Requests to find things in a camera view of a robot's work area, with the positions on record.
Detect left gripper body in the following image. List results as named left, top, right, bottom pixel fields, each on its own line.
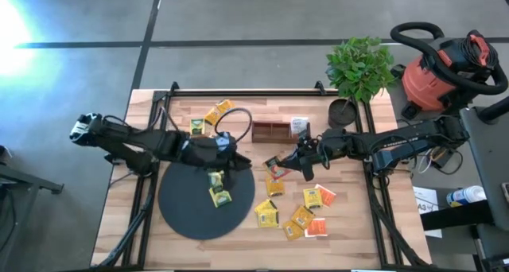
left=186, top=134, right=239, bottom=169

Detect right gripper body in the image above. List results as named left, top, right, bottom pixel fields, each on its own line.
left=296, top=130, right=339, bottom=182

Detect yellow mango tea packet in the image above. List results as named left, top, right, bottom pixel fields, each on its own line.
left=262, top=155, right=292, bottom=181
left=265, top=177, right=286, bottom=197

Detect green yellow tea packet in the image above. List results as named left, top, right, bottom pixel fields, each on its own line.
left=209, top=188, right=233, bottom=208
left=208, top=169, right=225, bottom=193

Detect tea packets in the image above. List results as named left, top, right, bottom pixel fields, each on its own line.
left=189, top=118, right=205, bottom=136

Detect white tea packet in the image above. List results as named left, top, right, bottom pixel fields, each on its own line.
left=289, top=116, right=310, bottom=136

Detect wooden tea organizer box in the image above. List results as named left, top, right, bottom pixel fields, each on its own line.
left=251, top=120, right=297, bottom=145

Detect orange tea packet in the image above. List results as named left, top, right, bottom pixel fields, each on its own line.
left=304, top=217, right=329, bottom=238
left=314, top=183, right=337, bottom=208

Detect round dark woven placemat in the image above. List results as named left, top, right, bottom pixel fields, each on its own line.
left=157, top=160, right=256, bottom=241

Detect potted green plant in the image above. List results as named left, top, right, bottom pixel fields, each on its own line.
left=324, top=35, right=398, bottom=130

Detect white paper sheet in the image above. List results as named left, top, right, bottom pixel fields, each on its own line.
left=412, top=186, right=443, bottom=239

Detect orange shop vacuum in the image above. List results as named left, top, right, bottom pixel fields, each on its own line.
left=399, top=29, right=500, bottom=120

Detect black shelf board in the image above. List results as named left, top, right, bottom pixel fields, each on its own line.
left=419, top=200, right=494, bottom=231

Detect white blue canister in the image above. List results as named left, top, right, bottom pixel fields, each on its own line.
left=445, top=185, right=488, bottom=208

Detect grey side table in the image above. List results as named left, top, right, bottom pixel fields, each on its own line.
left=459, top=104, right=509, bottom=231

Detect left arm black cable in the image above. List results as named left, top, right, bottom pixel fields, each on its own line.
left=213, top=107, right=254, bottom=144

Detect power adapter with cables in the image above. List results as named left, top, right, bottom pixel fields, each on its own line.
left=415, top=132, right=464, bottom=177

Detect black vacuum hose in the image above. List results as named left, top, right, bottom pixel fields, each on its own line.
left=389, top=21, right=509, bottom=96

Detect black cart frame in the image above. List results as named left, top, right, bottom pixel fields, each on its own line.
left=0, top=144, right=64, bottom=265

